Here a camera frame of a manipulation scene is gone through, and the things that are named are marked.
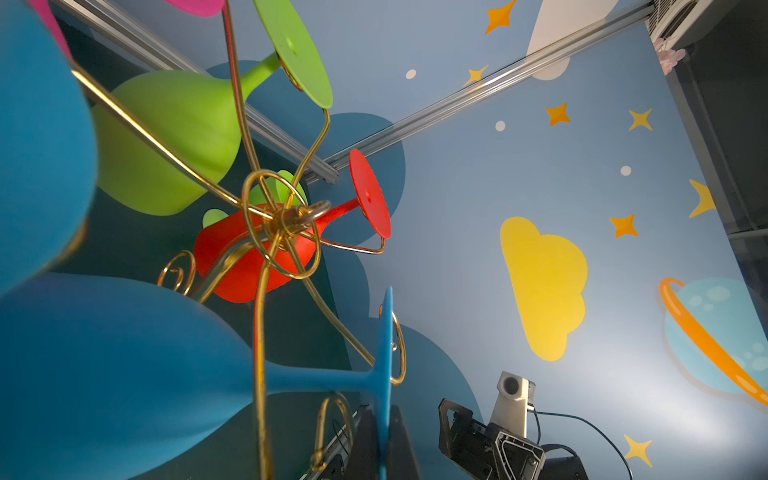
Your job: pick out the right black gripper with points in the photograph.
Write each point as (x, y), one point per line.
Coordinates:
(487, 452)

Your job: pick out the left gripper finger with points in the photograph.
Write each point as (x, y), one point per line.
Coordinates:
(374, 457)

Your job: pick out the green wine glass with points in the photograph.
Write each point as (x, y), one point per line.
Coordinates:
(194, 115)
(278, 190)

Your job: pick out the blue wine glass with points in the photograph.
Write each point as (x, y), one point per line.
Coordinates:
(108, 378)
(48, 146)

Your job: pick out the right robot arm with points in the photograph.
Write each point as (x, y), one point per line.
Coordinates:
(561, 461)

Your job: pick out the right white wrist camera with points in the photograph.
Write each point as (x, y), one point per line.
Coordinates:
(515, 394)

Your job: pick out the wooden base wire glass rack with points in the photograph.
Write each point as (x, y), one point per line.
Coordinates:
(272, 233)

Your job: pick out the right aluminium frame post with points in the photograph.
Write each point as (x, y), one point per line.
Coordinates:
(541, 59)

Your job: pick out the back aluminium frame bar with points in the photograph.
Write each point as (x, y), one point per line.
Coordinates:
(180, 66)

